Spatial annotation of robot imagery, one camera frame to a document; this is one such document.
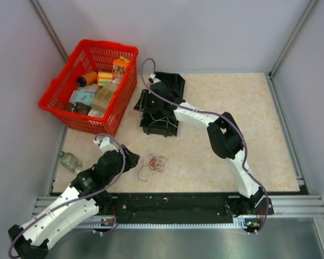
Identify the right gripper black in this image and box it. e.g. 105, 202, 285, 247
133, 90, 163, 114

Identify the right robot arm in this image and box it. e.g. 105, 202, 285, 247
134, 79, 270, 214

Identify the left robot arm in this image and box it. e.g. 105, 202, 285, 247
8, 145, 140, 258

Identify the black three-compartment tray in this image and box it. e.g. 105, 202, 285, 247
139, 72, 186, 137

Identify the brown cardboard box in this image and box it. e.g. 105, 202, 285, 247
91, 83, 118, 113

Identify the orange snack box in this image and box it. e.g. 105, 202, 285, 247
112, 56, 130, 79

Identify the yellow green sponge pack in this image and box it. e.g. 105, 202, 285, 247
97, 71, 113, 86

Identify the white cup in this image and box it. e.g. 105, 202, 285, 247
88, 109, 105, 118

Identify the pink packet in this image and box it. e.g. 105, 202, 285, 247
78, 84, 101, 94

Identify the orange bottle black cap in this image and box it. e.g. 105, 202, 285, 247
76, 71, 98, 87

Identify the dark brown round item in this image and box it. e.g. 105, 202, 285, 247
64, 102, 90, 115

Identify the teal packet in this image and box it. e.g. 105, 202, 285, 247
69, 91, 95, 106

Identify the red plastic basket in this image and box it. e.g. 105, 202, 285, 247
38, 39, 139, 135

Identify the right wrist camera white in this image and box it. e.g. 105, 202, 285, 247
148, 73, 161, 85

